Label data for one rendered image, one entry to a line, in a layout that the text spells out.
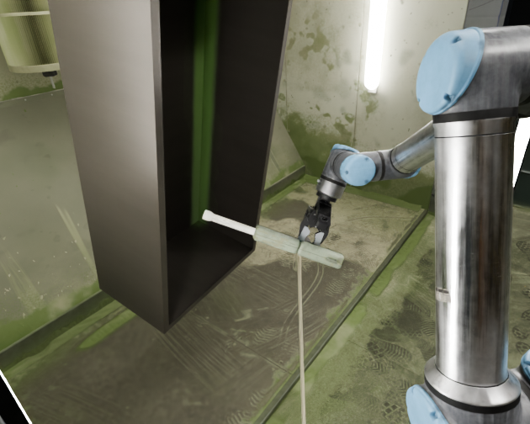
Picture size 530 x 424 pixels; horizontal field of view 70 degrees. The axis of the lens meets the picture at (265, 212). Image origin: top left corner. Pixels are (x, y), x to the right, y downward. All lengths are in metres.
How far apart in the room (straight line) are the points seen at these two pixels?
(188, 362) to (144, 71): 1.38
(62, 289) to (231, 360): 0.94
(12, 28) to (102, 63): 1.12
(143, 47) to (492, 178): 0.72
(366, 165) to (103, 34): 0.74
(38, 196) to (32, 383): 0.90
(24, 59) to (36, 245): 0.88
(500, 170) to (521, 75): 0.13
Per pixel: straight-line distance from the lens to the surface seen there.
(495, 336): 0.73
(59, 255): 2.25
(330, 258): 1.27
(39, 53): 2.15
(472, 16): 2.78
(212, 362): 1.92
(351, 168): 1.12
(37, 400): 2.07
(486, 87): 0.63
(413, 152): 1.05
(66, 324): 2.27
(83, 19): 1.08
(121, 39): 0.98
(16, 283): 2.21
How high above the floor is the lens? 1.51
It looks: 30 degrees down
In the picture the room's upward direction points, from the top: 3 degrees counter-clockwise
